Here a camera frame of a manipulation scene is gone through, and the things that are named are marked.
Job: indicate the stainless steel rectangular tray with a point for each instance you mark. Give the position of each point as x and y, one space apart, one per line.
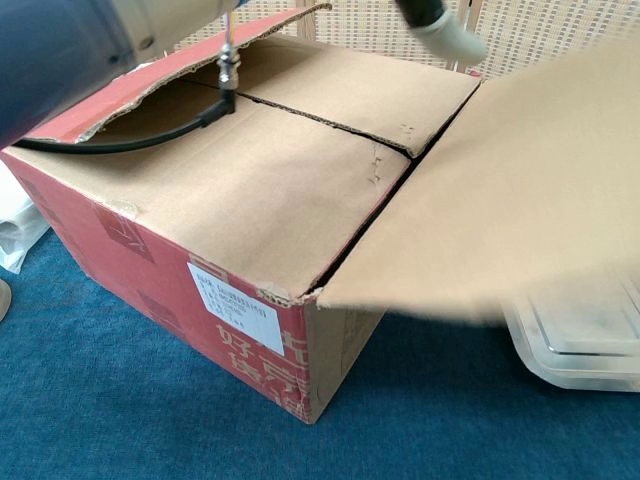
575 360

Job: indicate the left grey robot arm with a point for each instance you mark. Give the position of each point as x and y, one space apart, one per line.
50 50

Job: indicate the red brown cardboard box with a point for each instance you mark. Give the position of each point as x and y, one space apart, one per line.
250 190

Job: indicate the clear plastic bag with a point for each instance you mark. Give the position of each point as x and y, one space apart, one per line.
20 235

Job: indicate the beige round bowl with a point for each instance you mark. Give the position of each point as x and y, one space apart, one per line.
4 300

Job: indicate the woven rattan folding screen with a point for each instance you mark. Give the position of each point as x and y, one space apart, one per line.
525 30

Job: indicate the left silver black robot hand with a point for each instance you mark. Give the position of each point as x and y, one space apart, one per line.
450 35

